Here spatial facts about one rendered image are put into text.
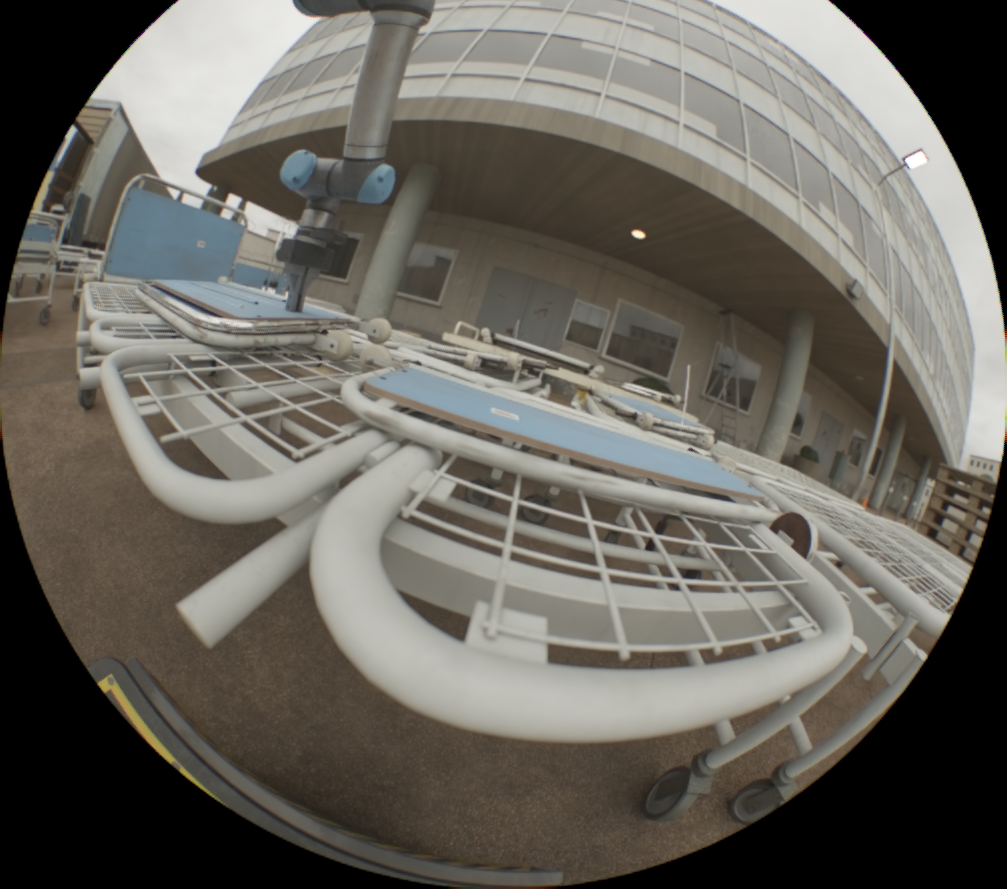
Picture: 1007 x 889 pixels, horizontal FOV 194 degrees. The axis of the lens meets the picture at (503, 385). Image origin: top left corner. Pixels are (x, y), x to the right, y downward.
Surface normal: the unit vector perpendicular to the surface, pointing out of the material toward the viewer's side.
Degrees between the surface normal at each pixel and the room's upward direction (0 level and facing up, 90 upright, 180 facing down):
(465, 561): 0
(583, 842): 0
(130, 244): 90
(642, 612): 90
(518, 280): 90
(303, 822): 0
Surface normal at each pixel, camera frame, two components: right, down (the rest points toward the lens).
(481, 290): -0.11, 0.10
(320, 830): 0.30, -0.95
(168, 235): 0.95, 0.32
